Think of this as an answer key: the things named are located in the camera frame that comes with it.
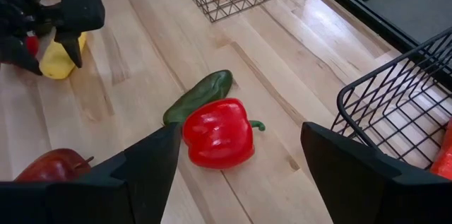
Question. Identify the dark red apple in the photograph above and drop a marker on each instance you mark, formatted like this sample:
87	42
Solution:
53	167

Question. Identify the large red bell pepper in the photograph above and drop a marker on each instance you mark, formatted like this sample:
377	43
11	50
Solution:
219	135

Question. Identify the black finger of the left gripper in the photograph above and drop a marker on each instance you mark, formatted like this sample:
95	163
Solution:
14	51
83	10

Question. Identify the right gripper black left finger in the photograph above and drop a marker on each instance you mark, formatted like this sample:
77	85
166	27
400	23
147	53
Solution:
141	181

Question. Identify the long dark green pepper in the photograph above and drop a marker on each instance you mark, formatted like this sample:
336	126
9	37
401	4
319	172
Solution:
201	95

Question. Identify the small red bell pepper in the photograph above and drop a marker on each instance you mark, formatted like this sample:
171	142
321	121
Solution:
32	45

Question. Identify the orange carrot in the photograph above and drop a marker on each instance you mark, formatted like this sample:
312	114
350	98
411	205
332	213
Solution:
444	160

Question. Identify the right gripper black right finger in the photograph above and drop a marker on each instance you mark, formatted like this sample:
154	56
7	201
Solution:
353	181

